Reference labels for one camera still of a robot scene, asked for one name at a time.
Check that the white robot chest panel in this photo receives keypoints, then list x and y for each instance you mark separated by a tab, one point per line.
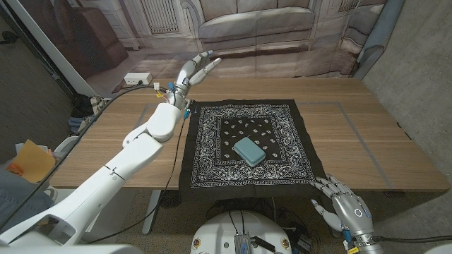
70	250

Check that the grey finned electronics box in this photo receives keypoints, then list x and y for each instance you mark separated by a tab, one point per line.
242	244

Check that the teal soap box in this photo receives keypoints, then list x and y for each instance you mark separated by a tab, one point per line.
249	151

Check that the black paisley bandana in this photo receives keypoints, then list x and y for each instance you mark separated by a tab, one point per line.
282	169

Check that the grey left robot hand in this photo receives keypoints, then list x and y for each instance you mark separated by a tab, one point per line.
185	79

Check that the printed sofa backdrop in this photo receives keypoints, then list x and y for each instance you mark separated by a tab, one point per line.
282	35

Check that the white power strip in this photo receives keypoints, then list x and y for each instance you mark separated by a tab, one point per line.
137	78

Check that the white table leg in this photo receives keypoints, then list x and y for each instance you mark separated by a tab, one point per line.
152	211

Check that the blue grey rolled backdrop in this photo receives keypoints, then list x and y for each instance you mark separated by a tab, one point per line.
379	35

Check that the black bag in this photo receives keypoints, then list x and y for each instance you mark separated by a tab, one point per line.
81	106

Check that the plaid cloth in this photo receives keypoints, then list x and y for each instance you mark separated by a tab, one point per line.
99	104

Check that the orange plastic object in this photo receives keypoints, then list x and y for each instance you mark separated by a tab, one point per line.
14	169

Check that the white plastic bin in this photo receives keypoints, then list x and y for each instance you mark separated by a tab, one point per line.
69	144

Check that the white backdrop frame pole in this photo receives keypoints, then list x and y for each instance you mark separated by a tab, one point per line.
53	49

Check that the black connector block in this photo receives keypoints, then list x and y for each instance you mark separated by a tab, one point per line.
264	244

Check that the blue grey cloth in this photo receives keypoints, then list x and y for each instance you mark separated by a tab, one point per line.
79	123

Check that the person in blue jeans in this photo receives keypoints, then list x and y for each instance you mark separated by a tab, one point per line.
17	208

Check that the black clamp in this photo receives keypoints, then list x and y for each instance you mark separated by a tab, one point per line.
8	37

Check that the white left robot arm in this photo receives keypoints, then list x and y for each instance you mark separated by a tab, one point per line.
106	183

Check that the tan paper envelope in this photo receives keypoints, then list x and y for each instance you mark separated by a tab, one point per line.
35	162

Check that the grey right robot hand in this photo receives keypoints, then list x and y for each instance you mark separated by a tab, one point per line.
353	215

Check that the white robot torso base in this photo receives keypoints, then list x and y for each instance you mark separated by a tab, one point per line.
219	229

